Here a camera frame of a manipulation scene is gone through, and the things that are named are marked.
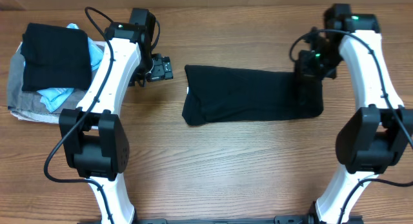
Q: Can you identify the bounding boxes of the black t-shirt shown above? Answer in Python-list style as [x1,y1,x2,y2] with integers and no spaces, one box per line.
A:
[182,65,323,126]

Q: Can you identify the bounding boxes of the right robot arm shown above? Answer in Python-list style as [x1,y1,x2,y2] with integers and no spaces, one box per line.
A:
[293,3,412,223]

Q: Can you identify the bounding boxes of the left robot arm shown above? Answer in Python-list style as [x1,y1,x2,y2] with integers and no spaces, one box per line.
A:
[57,8,173,223]

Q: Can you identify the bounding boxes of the folded black garment on pile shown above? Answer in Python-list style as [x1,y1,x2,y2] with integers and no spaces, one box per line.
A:
[20,22,93,92]

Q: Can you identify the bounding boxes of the folded white mesh garment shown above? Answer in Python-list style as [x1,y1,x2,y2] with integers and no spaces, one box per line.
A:
[10,110,59,124]

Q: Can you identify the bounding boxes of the folded grey trousers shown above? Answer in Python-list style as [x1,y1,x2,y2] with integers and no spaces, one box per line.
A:
[6,48,86,115]

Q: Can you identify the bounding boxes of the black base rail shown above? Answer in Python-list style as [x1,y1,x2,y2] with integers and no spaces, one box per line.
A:
[77,214,365,224]

